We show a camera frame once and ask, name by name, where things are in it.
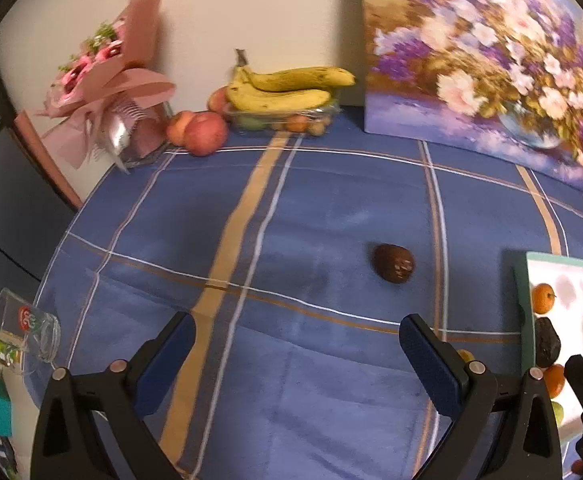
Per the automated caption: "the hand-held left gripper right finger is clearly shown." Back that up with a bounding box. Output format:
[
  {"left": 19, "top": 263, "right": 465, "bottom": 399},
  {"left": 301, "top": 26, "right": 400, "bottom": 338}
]
[{"left": 399, "top": 313, "right": 563, "bottom": 480}]

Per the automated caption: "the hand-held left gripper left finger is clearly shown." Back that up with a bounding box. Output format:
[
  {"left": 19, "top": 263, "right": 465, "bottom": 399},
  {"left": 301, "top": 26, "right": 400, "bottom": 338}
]
[{"left": 30, "top": 311, "right": 197, "bottom": 480}]

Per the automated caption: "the large orange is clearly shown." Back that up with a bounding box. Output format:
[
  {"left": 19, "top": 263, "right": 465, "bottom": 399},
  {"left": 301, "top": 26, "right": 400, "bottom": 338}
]
[{"left": 543, "top": 364, "right": 567, "bottom": 400}]

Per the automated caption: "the black avocado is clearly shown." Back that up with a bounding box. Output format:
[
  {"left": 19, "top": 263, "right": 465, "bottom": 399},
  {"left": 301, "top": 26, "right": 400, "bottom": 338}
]
[{"left": 535, "top": 316, "right": 562, "bottom": 368}]

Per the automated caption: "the white tray with green rim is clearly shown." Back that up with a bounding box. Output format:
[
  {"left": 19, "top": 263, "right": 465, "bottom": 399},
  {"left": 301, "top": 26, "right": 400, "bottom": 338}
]
[{"left": 514, "top": 251, "right": 583, "bottom": 443}]

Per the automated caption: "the tangerine with dark stem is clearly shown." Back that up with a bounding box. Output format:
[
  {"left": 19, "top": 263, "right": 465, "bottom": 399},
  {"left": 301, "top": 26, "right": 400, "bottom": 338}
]
[{"left": 530, "top": 283, "right": 557, "bottom": 316}]

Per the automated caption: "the round dark brown fruit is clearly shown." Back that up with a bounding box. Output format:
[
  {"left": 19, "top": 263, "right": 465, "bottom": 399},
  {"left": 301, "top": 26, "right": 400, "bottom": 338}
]
[{"left": 374, "top": 243, "right": 417, "bottom": 284}]

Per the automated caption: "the clear drinking glass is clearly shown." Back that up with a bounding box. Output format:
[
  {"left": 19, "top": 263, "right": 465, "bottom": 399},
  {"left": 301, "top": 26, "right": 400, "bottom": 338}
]
[{"left": 0, "top": 287, "right": 62, "bottom": 377}]

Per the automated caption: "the blue checked tablecloth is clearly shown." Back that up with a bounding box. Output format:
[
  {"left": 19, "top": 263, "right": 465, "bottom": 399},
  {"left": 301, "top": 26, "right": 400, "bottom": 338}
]
[{"left": 24, "top": 105, "right": 583, "bottom": 480}]

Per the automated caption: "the red apple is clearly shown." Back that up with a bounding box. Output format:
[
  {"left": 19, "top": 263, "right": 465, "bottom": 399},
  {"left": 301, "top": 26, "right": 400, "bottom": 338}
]
[{"left": 183, "top": 111, "right": 229, "bottom": 157}]

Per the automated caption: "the peach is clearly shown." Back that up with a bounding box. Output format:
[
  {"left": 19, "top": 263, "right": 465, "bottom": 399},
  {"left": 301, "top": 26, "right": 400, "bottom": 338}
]
[
  {"left": 206, "top": 86, "right": 231, "bottom": 114},
  {"left": 165, "top": 110, "right": 195, "bottom": 147}
]

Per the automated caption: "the clear plastic fruit container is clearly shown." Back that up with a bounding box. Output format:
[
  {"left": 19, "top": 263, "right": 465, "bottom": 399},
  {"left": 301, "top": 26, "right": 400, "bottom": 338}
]
[{"left": 222, "top": 100, "right": 341, "bottom": 138}]

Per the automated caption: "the pink wrapped flower bouquet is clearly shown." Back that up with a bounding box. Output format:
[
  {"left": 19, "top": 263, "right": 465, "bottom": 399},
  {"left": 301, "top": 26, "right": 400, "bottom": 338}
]
[{"left": 34, "top": 0, "right": 178, "bottom": 175}]

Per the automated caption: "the yellow banana bunch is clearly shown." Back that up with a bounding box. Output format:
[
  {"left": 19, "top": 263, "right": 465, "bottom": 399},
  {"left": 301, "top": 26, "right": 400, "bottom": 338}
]
[{"left": 225, "top": 49, "right": 357, "bottom": 112}]

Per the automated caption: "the floral painting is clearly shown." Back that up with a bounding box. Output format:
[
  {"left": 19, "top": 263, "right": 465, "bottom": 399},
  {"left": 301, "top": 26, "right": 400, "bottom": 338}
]
[{"left": 357, "top": 0, "right": 583, "bottom": 193}]

